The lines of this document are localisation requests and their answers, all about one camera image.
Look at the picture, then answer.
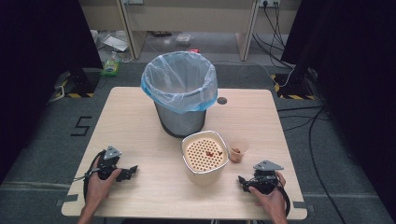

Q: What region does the person's left hand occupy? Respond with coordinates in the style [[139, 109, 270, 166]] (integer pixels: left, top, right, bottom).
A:
[[85, 156, 122, 203]]

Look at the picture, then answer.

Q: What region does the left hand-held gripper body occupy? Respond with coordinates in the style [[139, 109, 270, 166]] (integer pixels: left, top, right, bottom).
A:
[[92, 145, 123, 182]]

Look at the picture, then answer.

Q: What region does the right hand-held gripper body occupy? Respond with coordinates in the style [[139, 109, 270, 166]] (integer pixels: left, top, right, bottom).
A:
[[247, 160, 285, 196]]

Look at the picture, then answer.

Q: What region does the person's right hand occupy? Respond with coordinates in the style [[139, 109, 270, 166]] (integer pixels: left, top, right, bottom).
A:
[[247, 171, 290, 219]]

